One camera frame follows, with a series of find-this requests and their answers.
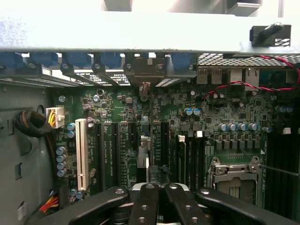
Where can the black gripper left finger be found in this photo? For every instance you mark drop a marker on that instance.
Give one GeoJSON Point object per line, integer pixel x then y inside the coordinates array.
{"type": "Point", "coordinates": [144, 208]}

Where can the open black PC case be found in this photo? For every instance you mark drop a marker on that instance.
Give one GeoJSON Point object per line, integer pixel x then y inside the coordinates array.
{"type": "Point", "coordinates": [140, 30]}

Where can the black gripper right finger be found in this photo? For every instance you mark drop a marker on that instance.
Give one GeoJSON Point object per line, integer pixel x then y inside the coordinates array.
{"type": "Point", "coordinates": [187, 208]}

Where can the metal CPU socket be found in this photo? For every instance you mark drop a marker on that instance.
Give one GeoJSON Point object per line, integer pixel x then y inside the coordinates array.
{"type": "Point", "coordinates": [234, 173]}

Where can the thin metal locking lever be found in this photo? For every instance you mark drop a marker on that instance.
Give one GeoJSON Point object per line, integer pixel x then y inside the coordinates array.
{"type": "Point", "coordinates": [281, 170]}

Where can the white power connector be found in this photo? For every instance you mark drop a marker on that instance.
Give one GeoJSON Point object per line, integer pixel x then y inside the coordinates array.
{"type": "Point", "coordinates": [55, 117]}

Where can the white expansion slot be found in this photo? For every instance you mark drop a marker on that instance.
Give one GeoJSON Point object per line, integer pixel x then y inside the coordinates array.
{"type": "Point", "coordinates": [82, 152]}

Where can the short black expansion slot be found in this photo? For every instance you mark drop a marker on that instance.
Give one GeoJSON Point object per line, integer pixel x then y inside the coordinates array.
{"type": "Point", "coordinates": [132, 133]}

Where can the green motherboard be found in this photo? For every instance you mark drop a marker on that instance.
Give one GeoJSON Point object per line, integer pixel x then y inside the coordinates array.
{"type": "Point", "coordinates": [211, 112]}

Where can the black intrusion switch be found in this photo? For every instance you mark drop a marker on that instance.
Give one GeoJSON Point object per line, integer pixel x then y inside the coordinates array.
{"type": "Point", "coordinates": [257, 35]}

